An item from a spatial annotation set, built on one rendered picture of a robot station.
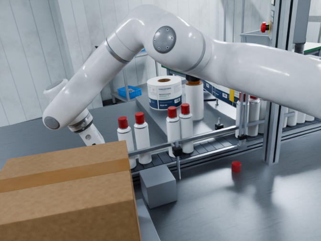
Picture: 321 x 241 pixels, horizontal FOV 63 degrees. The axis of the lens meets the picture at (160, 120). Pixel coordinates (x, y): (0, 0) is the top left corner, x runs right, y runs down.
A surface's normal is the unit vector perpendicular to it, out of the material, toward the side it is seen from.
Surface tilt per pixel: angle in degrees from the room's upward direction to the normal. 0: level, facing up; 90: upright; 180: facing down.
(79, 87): 67
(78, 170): 0
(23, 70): 90
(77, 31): 90
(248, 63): 61
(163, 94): 90
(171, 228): 0
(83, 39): 90
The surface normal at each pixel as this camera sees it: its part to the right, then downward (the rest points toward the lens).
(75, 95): 0.36, 0.05
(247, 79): -0.62, 0.46
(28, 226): 0.18, 0.40
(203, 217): -0.08, -0.90
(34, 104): 0.51, 0.32
